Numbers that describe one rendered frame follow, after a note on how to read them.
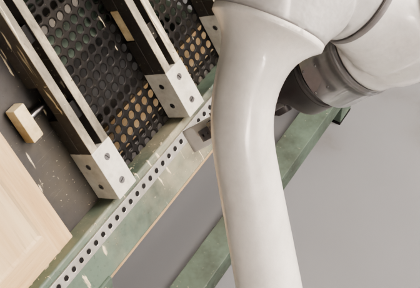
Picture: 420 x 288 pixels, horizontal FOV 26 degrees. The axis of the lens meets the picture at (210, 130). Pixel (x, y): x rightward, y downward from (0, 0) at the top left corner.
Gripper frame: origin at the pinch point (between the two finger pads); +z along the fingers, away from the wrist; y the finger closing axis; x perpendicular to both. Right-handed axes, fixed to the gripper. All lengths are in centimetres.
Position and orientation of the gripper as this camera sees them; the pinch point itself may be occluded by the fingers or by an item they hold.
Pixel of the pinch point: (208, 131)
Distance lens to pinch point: 109.1
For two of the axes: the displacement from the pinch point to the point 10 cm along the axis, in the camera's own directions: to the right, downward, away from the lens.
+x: 5.1, 8.6, 0.5
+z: -6.0, 3.1, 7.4
